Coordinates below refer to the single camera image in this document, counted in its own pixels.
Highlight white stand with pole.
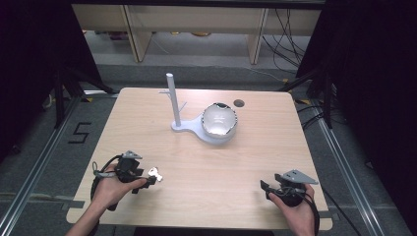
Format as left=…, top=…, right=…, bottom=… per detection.
left=158, top=72, right=238, bottom=147

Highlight silver key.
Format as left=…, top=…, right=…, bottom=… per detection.
left=147, top=166, right=164, bottom=183

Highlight black metal stand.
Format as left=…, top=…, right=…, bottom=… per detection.
left=52, top=64, right=116, bottom=130
left=277, top=68, right=338, bottom=130

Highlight white floor cable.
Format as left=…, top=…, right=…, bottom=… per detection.
left=245, top=66, right=287, bottom=84

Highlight black hanging cables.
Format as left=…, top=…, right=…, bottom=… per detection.
left=261, top=7, right=313, bottom=75

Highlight person's left hand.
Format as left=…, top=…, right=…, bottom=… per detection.
left=91, top=163, right=149, bottom=211

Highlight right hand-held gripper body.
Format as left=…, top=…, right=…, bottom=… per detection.
left=273, top=168, right=320, bottom=208

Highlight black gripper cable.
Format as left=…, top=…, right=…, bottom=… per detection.
left=276, top=186, right=322, bottom=236
left=89, top=154, right=123, bottom=212

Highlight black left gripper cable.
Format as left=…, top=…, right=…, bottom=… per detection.
left=89, top=154, right=123, bottom=212

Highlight aluminium rail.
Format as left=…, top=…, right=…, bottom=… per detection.
left=0, top=95, right=84, bottom=236
left=315, top=113, right=394, bottom=236

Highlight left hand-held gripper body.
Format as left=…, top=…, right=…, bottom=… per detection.
left=114, top=149, right=146, bottom=184

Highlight light wooden shelf unit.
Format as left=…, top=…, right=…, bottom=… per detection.
left=71, top=3, right=323, bottom=66

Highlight person's right hand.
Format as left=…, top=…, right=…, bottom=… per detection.
left=268, top=183, right=317, bottom=236

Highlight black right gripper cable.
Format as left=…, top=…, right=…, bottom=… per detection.
left=276, top=186, right=322, bottom=236

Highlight black curtain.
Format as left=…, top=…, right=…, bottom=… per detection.
left=295, top=0, right=417, bottom=232
left=0, top=0, right=104, bottom=163

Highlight crumpled silver foil bowl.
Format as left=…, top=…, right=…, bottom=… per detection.
left=200, top=101, right=238, bottom=140

